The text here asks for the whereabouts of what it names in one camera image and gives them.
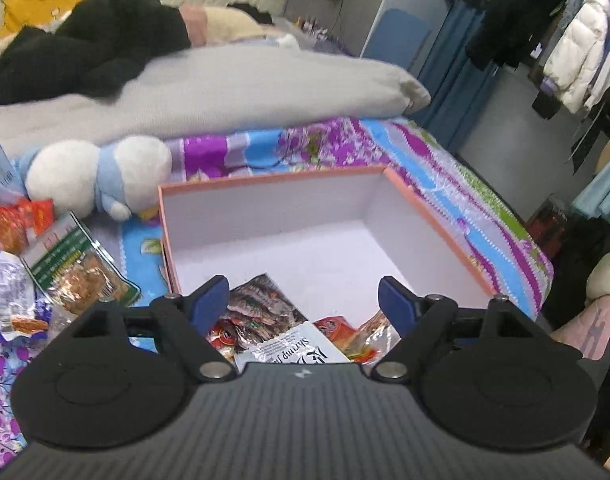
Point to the black garment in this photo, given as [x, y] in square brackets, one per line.
[110, 35]

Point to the white puffer jacket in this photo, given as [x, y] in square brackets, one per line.
[580, 45]

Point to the pink cardboard box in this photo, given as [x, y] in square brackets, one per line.
[285, 220]

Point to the yellow pillow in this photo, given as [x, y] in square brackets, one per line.
[45, 2]

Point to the purple blue snack packet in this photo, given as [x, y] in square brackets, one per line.
[10, 290]

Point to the group of small bottles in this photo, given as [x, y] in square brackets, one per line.
[312, 29]

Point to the dark red basket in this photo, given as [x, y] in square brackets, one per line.
[550, 225]

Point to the dark dried fish packet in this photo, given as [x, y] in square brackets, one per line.
[265, 305]

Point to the small orange snack packet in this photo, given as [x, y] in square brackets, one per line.
[375, 335]
[222, 337]

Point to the white and blue plush toy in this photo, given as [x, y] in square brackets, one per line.
[65, 175]

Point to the green-label snack packet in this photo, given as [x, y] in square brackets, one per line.
[70, 265]

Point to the clear blue plastic bag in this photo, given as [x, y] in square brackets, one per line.
[0, 170]

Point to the white-label shrimp snack packet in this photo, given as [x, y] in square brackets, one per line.
[285, 350]

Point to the orange-red snack packet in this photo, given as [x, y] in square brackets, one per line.
[15, 225]

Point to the black hanging coat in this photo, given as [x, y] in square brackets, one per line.
[515, 15]

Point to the teal hanging garment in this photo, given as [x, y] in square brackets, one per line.
[605, 185]

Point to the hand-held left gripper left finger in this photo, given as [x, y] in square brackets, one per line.
[210, 302]

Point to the pink pillow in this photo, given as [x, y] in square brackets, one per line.
[195, 22]

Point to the blue foam pad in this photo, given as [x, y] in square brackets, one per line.
[395, 40]

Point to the pink printed cloth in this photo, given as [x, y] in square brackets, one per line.
[595, 325]

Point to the red white-label snack packet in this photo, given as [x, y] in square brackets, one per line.
[335, 330]

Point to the blue curtain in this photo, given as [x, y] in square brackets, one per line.
[455, 90]

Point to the beige pillow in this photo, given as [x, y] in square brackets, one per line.
[230, 27]

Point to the floral striped bedsheet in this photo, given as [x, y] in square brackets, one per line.
[435, 170]

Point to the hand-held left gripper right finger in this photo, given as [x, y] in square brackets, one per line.
[397, 305]

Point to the dark cloth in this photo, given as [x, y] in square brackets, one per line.
[250, 12]

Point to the grey duvet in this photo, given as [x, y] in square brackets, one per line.
[260, 90]

